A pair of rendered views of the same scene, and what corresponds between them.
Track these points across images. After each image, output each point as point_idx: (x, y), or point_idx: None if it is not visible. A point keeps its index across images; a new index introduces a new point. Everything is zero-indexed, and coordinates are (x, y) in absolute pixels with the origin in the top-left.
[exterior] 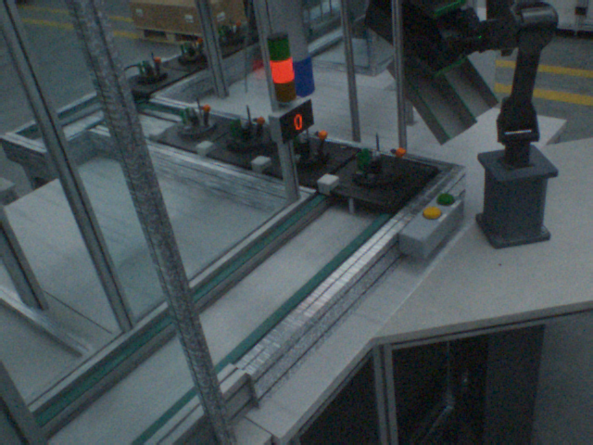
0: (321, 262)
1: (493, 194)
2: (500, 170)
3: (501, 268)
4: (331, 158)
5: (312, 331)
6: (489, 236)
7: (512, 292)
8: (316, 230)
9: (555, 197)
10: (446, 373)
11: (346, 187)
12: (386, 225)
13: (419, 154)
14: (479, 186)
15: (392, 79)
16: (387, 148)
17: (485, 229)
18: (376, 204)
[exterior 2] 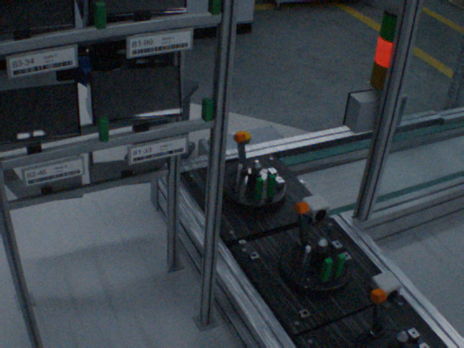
0: (357, 169)
1: (187, 112)
2: (183, 87)
3: (209, 136)
4: (283, 248)
5: None
6: (190, 149)
7: None
8: (345, 200)
9: (87, 161)
10: None
11: (298, 195)
12: (289, 147)
13: (115, 287)
14: (123, 203)
15: None
16: (194, 235)
17: (185, 155)
18: (283, 163)
